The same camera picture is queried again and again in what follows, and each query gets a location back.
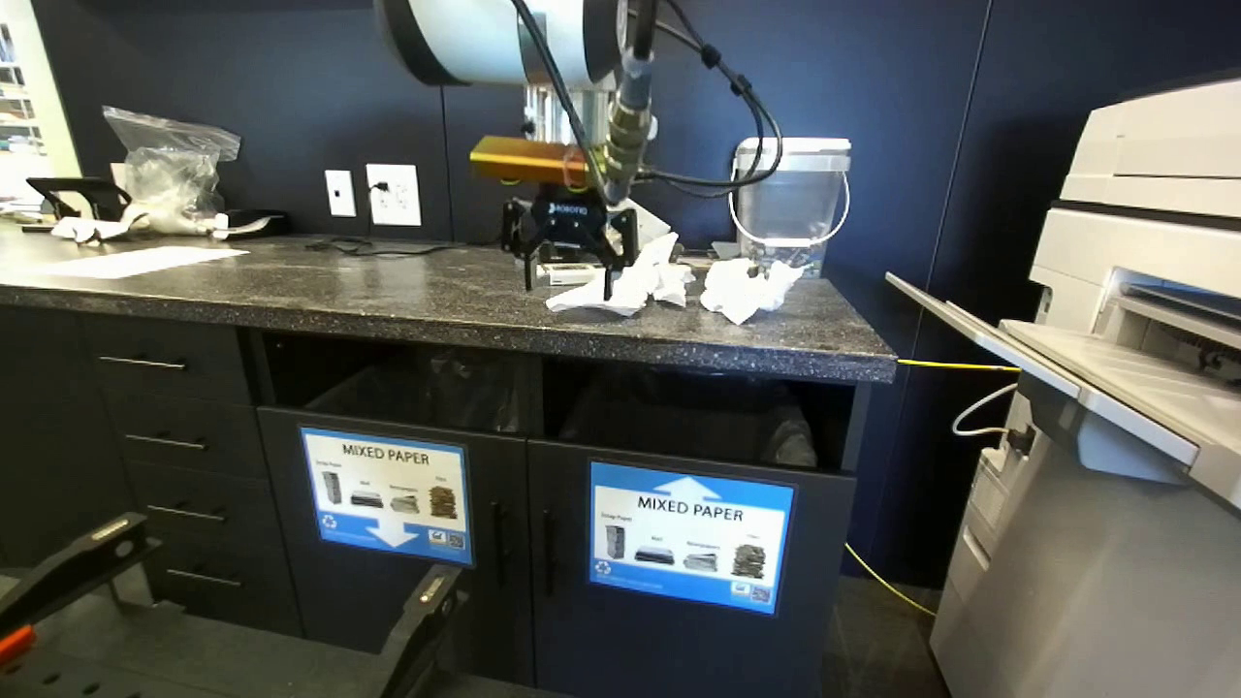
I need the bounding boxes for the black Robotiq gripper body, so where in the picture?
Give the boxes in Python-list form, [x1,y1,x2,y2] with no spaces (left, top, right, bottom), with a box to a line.
[502,189,641,264]

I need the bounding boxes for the white tissue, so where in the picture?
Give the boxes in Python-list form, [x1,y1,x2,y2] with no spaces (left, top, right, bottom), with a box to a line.
[632,229,700,312]
[693,251,807,325]
[543,256,654,321]

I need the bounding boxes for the black rubbish bin liner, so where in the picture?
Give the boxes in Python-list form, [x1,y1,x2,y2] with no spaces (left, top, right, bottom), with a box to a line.
[557,366,826,469]
[307,347,534,437]

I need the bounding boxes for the black bin door down-arrow label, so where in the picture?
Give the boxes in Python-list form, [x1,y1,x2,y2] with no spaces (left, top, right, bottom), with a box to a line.
[254,403,534,681]

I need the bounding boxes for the white power outlet plate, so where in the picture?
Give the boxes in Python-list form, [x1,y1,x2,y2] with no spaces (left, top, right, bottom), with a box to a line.
[361,159,428,233]

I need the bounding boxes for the clear plastic bucket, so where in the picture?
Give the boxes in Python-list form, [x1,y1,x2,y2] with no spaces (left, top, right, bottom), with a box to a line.
[727,132,859,282]

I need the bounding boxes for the blue label with down arrow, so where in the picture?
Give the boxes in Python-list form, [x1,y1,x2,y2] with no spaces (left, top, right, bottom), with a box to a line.
[299,424,479,569]

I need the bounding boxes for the blue label with up arrow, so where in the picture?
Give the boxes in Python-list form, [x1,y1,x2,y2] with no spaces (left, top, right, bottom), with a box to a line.
[587,459,799,615]

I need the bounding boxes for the black drawer front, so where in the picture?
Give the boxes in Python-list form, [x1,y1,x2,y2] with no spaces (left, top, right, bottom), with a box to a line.
[119,466,295,553]
[69,312,269,410]
[93,392,283,486]
[140,535,307,637]

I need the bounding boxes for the clear plastic bag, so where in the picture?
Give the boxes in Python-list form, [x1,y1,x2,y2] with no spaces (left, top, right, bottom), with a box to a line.
[99,101,250,244]

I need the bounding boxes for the white paper sheet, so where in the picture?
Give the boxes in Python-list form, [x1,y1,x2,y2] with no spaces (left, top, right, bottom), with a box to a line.
[34,241,250,287]

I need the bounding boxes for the black angled stand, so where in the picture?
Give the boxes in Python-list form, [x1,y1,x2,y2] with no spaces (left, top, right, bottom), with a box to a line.
[25,169,137,224]

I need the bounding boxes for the plain black cabinet door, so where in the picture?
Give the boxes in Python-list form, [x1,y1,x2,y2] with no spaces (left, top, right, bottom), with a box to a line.
[0,305,149,574]

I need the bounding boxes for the white framed board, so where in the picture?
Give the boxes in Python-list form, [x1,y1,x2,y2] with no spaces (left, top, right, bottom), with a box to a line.
[0,0,86,219]

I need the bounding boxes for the black bar with orange tip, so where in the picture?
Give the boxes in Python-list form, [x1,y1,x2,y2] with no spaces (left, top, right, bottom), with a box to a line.
[0,508,168,676]

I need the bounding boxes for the large white printer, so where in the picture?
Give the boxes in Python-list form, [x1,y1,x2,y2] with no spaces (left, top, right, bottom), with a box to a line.
[885,73,1241,698]

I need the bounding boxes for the amber wrist camera box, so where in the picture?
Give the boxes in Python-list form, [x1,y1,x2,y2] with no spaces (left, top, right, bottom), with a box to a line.
[464,132,601,197]

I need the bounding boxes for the white light switch plate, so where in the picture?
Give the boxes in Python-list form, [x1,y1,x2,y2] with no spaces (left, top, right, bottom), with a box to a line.
[323,166,361,224]

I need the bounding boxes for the thin black looped cable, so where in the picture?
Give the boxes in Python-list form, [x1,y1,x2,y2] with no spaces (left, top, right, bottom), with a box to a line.
[507,0,788,197]

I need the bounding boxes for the yellow cable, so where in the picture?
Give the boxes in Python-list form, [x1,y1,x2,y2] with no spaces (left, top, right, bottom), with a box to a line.
[842,353,1023,619]

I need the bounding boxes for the black metal clamp bracket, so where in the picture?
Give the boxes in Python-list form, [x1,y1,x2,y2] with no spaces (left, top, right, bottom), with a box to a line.
[365,557,470,698]

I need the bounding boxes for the white cable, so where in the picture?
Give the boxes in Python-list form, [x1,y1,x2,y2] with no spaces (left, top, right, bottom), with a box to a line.
[947,381,1023,444]

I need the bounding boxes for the silver drawer handle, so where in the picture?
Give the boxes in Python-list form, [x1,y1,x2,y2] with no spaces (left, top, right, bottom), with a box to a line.
[145,502,230,526]
[159,561,245,593]
[119,432,211,459]
[93,348,189,375]

